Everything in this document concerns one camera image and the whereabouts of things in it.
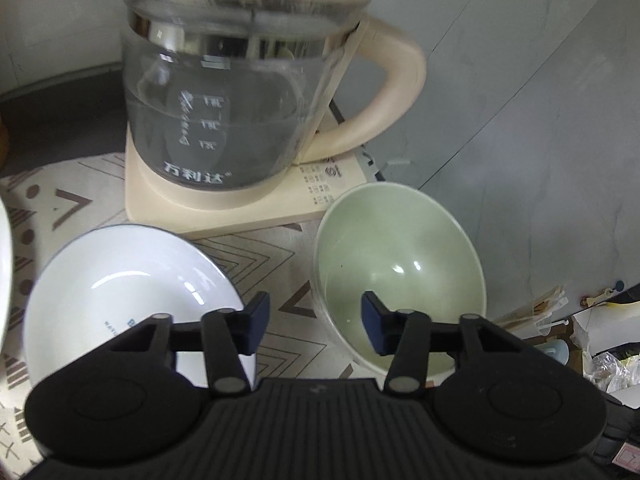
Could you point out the light blue cup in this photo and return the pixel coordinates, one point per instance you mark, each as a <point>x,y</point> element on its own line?
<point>555,352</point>

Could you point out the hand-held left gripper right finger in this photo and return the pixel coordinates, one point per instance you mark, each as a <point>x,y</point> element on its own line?
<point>372,321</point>

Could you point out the cream kettle base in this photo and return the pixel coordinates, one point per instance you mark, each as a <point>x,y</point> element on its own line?
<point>225,216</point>

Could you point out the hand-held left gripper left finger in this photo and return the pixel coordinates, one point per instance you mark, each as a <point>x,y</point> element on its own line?
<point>258,320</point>

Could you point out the patterned tablecloth with fringe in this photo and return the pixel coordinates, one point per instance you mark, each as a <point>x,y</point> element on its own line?
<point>280,270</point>

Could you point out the white plate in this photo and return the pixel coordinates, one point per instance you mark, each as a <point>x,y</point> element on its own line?
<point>4,270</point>

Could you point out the white bowl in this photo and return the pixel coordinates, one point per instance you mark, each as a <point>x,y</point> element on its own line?
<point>125,270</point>

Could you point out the pale green bowl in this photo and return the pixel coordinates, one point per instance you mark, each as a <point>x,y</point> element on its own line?
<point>400,240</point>

